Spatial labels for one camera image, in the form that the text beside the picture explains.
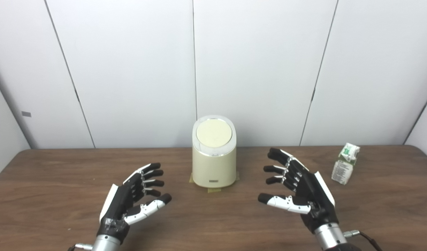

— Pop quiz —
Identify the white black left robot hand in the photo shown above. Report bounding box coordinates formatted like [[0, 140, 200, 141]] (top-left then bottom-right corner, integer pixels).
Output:
[[97, 162, 172, 244]]

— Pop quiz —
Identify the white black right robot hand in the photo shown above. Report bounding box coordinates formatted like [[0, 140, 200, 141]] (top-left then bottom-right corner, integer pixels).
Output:
[[258, 147, 339, 233]]

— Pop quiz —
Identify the green white milk carton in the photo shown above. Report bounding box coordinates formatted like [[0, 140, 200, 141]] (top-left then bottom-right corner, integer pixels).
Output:
[[331, 143, 361, 185]]

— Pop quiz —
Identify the cream-colored bin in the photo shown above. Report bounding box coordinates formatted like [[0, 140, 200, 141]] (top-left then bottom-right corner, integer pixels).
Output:
[[192, 115, 237, 188]]

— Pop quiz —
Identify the cream round bin lid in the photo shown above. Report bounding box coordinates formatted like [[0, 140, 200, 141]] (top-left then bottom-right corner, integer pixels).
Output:
[[196, 119, 232, 148]]

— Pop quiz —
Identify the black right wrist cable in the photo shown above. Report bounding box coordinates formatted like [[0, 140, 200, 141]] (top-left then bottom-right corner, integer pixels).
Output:
[[344, 229, 383, 251]]

